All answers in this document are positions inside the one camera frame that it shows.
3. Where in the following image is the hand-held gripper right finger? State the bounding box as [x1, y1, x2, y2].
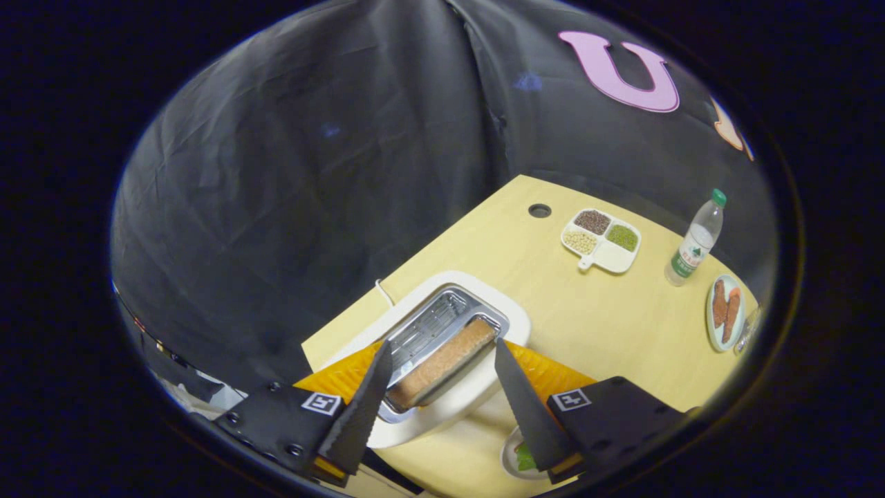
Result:
[494, 338, 692, 485]

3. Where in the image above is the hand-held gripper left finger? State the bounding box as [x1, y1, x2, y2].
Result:
[214, 339, 395, 488]

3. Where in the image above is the round beige plate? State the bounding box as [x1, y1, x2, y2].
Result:
[501, 425, 550, 481]

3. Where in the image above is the white toaster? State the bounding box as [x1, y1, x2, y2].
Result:
[322, 270, 532, 449]

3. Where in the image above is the bread slice with brown crust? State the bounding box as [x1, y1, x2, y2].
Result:
[387, 317, 499, 410]

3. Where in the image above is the person's white shirt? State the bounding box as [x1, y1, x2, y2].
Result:
[162, 370, 246, 416]

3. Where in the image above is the white divided dish with beans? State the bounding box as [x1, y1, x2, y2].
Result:
[560, 208, 642, 275]

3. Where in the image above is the pale green oval plate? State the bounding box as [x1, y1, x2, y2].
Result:
[705, 274, 746, 353]

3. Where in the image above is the brown meat patty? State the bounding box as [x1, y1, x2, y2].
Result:
[723, 287, 742, 344]
[711, 279, 729, 329]

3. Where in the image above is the clear bottle with green cap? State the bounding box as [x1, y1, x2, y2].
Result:
[664, 188, 727, 287]

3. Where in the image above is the wire mesh utensil basket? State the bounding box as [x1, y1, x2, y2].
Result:
[733, 304, 761, 357]

